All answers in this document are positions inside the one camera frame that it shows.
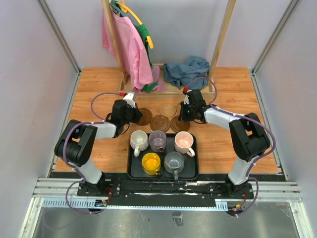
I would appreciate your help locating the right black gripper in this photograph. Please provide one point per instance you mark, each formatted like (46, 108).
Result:
(182, 117)

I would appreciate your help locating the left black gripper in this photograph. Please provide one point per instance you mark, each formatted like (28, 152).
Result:
(138, 114)

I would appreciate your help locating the dark wooden coaster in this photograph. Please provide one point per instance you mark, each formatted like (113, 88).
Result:
(178, 126)
(160, 122)

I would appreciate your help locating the brown glass coaster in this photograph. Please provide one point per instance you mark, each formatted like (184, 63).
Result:
(146, 117)

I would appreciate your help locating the light woven coaster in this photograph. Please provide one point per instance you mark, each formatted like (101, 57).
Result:
(167, 109)

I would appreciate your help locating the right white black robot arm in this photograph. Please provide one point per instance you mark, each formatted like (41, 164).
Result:
(249, 139)

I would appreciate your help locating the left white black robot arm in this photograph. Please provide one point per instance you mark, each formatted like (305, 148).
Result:
(77, 140)

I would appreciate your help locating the wooden clothes rack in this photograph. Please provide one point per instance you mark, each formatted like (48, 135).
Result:
(126, 84)

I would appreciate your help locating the white ceramic mug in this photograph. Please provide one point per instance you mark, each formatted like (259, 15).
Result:
(139, 141)

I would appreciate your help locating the pink ceramic mug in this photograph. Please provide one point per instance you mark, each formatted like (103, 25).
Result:
(183, 143)

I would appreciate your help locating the blue crumpled cloth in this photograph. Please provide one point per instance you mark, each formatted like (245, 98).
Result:
(184, 74)

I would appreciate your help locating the purple glass mug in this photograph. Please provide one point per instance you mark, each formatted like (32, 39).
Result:
(158, 141)

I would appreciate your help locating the pink shirt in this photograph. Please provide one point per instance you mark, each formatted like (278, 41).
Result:
(131, 52)

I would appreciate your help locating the grey glass mug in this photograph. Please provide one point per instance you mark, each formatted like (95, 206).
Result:
(174, 164)

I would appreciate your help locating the yellow glass mug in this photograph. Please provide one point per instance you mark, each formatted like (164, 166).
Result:
(151, 164)

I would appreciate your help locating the black plastic tray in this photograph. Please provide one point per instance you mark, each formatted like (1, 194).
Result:
(189, 172)

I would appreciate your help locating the green shirt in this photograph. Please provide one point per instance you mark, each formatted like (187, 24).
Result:
(144, 37)

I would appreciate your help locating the yellow hanger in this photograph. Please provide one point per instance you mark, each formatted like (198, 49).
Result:
(127, 9)

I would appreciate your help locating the green hanger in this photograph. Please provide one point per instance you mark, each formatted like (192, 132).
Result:
(116, 8)

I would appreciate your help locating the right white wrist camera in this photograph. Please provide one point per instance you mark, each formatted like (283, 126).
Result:
(186, 100)

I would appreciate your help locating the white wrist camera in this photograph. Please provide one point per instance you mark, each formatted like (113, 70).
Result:
(130, 99)
(186, 100)

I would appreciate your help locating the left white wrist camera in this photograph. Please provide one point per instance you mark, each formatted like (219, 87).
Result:
(130, 99)

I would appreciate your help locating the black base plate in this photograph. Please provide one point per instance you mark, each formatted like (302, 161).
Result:
(200, 192)

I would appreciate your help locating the aluminium front rail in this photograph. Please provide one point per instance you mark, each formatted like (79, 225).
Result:
(57, 192)

